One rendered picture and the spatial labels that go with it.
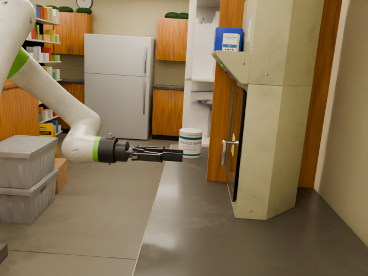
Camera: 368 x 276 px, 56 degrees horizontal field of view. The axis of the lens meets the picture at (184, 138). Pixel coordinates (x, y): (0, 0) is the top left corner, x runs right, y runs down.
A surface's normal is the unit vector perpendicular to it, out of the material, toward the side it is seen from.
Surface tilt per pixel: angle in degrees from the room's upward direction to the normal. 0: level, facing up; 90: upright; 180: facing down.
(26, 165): 95
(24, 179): 95
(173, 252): 0
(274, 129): 90
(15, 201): 96
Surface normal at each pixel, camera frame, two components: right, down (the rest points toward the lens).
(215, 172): -0.04, 0.22
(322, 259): 0.06, -0.97
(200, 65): -0.51, 0.25
